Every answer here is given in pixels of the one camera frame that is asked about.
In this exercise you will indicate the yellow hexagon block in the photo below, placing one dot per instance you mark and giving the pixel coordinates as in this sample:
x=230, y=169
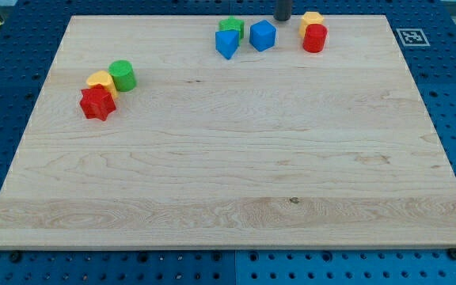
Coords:
x=309, y=18

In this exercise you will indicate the wooden board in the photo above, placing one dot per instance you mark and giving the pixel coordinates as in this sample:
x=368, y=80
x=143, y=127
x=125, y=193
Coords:
x=279, y=149

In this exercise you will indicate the blue triangle block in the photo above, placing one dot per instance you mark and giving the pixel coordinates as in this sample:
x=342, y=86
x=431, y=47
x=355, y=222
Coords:
x=227, y=42

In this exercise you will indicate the blue cube block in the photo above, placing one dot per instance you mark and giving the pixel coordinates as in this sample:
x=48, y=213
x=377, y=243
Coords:
x=262, y=35

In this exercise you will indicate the green star block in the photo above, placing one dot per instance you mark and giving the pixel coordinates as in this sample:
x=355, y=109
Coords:
x=232, y=23

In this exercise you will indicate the green cylinder block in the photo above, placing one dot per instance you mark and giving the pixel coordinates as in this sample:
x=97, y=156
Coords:
x=123, y=75

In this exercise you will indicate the red cylinder block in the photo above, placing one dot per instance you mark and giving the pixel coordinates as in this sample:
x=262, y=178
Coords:
x=314, y=38

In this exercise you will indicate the red star block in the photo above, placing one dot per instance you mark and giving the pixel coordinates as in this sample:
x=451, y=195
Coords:
x=97, y=103

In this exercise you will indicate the yellow heart block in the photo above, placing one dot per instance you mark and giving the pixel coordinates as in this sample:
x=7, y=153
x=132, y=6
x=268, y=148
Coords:
x=102, y=78

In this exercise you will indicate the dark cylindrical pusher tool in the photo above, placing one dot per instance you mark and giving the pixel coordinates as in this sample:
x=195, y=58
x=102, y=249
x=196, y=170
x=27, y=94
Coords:
x=283, y=10

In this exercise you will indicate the white fiducial marker tag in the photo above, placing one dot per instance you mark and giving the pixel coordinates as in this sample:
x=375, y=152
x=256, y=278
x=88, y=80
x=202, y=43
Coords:
x=412, y=37

